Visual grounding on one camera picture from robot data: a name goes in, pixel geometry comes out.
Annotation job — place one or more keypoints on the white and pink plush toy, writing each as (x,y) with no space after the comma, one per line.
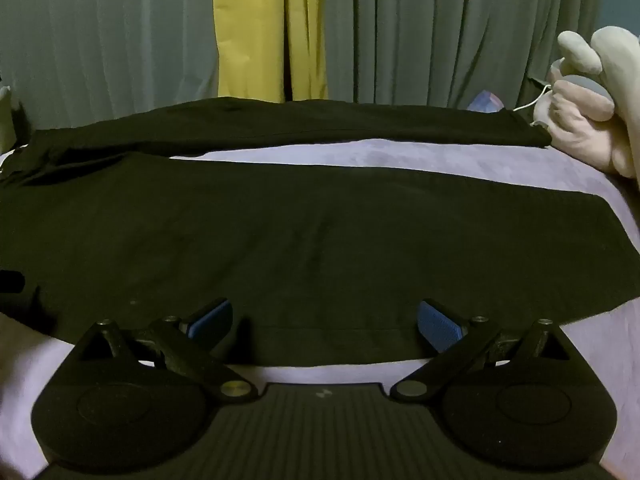
(595,105)

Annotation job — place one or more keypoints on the grey-green curtain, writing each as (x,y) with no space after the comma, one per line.
(440,30)
(105,35)

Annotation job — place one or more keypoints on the yellow curtain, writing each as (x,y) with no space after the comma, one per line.
(240,30)

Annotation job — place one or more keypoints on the blue crumpled cloth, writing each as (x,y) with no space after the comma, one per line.
(484,101)

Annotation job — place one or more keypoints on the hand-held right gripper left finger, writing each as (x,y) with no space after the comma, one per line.
(212,319)

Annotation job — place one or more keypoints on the black pants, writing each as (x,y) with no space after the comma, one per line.
(280,240)

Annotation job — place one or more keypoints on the lavender bed sheet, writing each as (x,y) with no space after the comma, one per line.
(380,157)

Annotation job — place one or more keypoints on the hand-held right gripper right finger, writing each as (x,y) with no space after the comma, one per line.
(441,327)

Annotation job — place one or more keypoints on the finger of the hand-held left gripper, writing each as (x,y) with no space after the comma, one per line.
(11,281)

